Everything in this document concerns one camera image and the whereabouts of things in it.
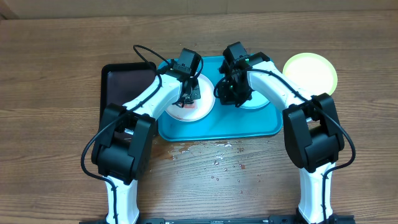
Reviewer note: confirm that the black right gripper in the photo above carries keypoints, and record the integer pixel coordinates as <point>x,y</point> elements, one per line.
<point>231,99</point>

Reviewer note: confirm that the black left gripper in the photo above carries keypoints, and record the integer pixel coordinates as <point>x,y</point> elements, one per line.
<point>196,93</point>

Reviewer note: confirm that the green pink sponge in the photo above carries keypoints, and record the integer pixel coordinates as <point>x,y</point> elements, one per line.
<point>190,106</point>

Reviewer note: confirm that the white plastic plate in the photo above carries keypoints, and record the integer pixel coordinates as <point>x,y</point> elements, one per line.
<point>204,104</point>

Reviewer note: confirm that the light blue plastic plate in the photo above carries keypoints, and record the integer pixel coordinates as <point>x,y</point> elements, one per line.
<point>257,101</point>

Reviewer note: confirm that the yellow-green plastic plate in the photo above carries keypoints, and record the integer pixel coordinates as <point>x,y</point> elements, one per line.
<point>313,72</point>

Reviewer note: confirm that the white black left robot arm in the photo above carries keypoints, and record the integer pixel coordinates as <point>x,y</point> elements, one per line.
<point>130,108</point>

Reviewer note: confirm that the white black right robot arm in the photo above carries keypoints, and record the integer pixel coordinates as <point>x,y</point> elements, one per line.
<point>312,133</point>

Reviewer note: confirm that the teal plastic serving tray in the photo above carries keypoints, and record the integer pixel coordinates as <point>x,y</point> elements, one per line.
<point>223,121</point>

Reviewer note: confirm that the black rectangular tray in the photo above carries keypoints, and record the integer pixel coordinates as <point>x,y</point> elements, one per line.
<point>123,82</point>

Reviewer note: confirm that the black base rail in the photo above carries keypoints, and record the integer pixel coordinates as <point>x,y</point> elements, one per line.
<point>273,219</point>

